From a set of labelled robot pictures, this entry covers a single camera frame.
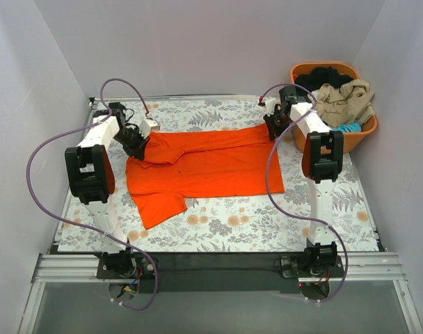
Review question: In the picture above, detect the beige t shirt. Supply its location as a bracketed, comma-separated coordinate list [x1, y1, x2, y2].
[316, 79, 375, 128]

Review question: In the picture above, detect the floral patterned table mat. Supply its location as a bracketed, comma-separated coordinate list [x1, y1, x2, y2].
[57, 97, 379, 253]

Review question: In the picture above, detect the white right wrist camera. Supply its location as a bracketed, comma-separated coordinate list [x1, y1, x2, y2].
[258, 97, 281, 116]

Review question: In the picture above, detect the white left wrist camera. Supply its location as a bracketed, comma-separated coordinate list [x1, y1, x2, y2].
[138, 118, 161, 138]

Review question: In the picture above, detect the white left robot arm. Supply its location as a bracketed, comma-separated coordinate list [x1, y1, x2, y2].
[65, 102, 157, 278]

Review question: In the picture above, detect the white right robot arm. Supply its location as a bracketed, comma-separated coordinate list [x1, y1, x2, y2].
[258, 84, 344, 277]

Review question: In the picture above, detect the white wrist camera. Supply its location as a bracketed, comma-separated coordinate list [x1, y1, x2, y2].
[138, 118, 161, 138]
[258, 97, 281, 116]

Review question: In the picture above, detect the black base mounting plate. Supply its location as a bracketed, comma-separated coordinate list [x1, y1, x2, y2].
[96, 251, 344, 293]

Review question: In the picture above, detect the orange plastic laundry basket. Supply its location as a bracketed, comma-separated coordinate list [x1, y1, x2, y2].
[290, 62, 378, 153]

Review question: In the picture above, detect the aluminium frame rail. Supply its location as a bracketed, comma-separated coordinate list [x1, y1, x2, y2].
[19, 252, 423, 333]

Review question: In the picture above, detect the turquoise t shirt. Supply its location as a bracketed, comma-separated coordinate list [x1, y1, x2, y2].
[332, 122, 362, 133]

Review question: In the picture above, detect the black t shirt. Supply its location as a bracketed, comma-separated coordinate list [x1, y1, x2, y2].
[294, 67, 353, 91]

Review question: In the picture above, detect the orange t shirt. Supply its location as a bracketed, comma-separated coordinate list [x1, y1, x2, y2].
[125, 124, 285, 230]

